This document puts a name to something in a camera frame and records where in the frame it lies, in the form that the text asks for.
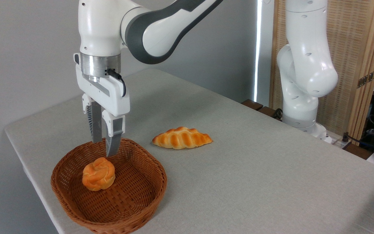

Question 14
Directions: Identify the wooden bamboo folding screen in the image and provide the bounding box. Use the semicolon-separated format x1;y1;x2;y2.
269;0;374;140

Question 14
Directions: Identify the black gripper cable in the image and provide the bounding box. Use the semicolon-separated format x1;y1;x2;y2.
106;68;126;97

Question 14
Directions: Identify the dark brown wooden block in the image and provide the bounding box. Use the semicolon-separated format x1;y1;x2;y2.
241;99;264;111
258;106;282;121

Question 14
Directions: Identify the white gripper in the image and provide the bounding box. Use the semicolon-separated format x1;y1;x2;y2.
75;63;131;158

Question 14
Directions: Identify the grey tablecloth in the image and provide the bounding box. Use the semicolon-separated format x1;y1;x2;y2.
5;68;374;234

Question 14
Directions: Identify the round orange bread roll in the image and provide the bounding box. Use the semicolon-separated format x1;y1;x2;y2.
82;157;116;191

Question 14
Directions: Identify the brown wicker basket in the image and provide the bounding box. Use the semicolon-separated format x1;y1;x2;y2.
51;137;168;234

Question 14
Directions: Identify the long braided bread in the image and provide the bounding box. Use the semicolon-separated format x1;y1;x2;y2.
152;126;213;150

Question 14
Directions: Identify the metal screen hinge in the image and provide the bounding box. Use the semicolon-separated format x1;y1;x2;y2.
357;68;374;89

